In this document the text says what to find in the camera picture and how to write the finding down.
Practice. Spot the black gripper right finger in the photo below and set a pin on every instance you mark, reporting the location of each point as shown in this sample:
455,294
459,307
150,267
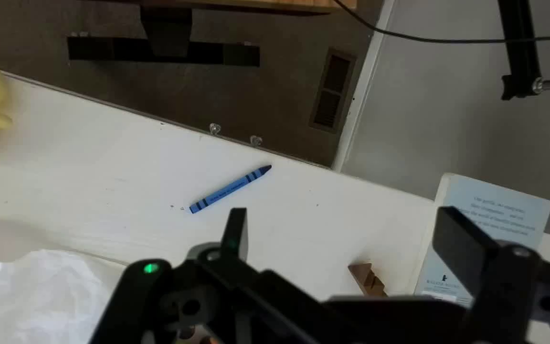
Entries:
463,250

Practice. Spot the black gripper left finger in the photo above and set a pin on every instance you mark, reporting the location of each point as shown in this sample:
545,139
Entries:
236,233

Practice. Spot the blue marker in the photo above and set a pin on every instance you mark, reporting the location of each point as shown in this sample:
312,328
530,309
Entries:
230,189

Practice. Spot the light blue book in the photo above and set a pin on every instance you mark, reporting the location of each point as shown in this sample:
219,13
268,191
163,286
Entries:
497,213

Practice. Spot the small brown wooden block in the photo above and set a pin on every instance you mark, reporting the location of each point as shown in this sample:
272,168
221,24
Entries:
368,280

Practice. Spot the black floor stand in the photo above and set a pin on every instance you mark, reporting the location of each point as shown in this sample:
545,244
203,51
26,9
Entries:
161,51

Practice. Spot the black articulated camera mount arm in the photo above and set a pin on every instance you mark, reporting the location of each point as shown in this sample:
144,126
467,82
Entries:
520,59

